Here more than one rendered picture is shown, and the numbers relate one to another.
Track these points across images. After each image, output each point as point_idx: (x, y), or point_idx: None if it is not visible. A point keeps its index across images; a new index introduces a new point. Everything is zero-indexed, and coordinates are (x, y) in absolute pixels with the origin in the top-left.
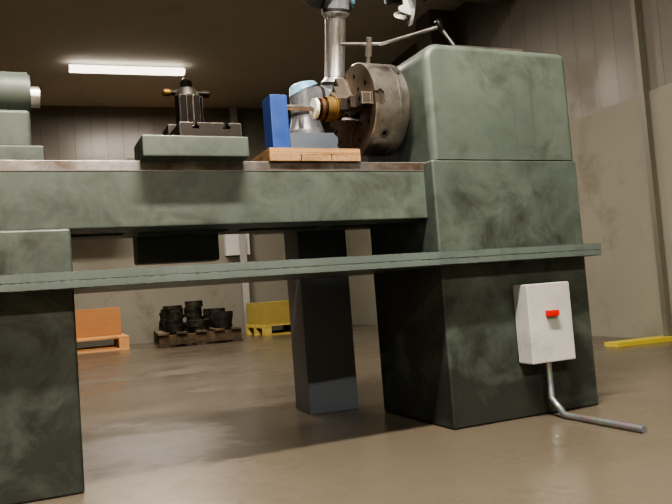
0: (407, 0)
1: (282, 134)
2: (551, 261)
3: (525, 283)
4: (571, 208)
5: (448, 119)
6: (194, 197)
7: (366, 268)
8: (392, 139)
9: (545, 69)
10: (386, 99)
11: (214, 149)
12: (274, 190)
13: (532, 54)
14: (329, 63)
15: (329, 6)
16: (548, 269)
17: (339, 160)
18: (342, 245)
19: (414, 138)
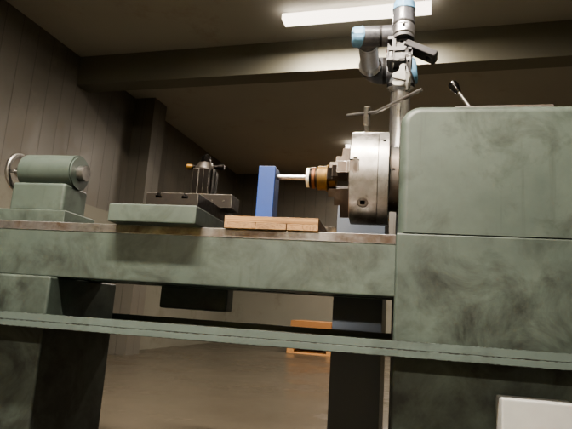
0: (404, 65)
1: (265, 203)
2: (567, 372)
3: (518, 394)
4: None
5: (424, 188)
6: (154, 257)
7: (280, 346)
8: (374, 208)
9: None
10: (361, 168)
11: (164, 216)
12: (225, 255)
13: (560, 108)
14: (391, 134)
15: (390, 81)
16: (560, 381)
17: (294, 229)
18: (378, 310)
19: (397, 208)
